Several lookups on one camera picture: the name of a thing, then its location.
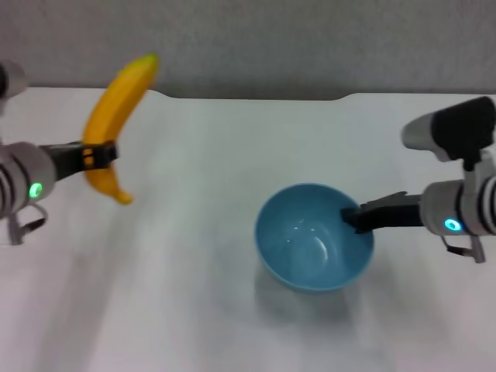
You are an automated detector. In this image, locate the left arm grey cable plug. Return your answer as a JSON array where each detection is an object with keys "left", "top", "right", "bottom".
[{"left": 7, "top": 204, "right": 49, "bottom": 246}]

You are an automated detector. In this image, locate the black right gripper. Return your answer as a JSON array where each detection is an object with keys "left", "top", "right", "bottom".
[{"left": 340, "top": 190, "right": 424, "bottom": 235}]

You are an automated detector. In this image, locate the yellow banana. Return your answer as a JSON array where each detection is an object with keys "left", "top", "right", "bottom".
[{"left": 81, "top": 52, "right": 161, "bottom": 206}]

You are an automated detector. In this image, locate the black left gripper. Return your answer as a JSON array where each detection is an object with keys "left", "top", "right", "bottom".
[{"left": 40, "top": 141, "right": 120, "bottom": 184}]

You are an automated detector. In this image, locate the right arm grey cable plug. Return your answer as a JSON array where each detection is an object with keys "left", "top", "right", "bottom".
[{"left": 439, "top": 233, "right": 487, "bottom": 265}]

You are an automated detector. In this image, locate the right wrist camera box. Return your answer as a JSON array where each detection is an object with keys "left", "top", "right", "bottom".
[{"left": 400, "top": 96, "right": 496, "bottom": 164}]

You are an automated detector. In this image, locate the arm grey cable plug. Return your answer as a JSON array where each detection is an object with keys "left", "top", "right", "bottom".
[
  {"left": 439, "top": 233, "right": 487, "bottom": 265},
  {"left": 7, "top": 204, "right": 49, "bottom": 246}
]

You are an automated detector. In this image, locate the blue plastic bowl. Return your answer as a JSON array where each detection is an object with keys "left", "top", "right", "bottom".
[{"left": 253, "top": 183, "right": 377, "bottom": 295}]

